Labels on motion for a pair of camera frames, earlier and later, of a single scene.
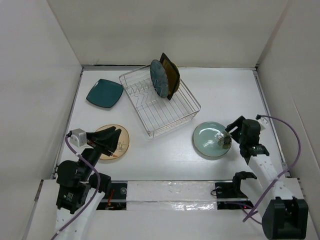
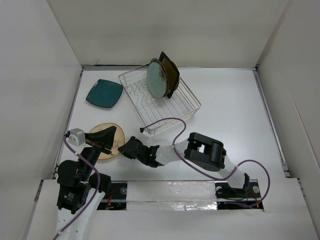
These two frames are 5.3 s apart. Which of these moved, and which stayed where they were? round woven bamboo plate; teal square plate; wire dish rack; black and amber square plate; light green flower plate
Moved: light green flower plate
Stayed: round woven bamboo plate; wire dish rack; teal square plate; black and amber square plate
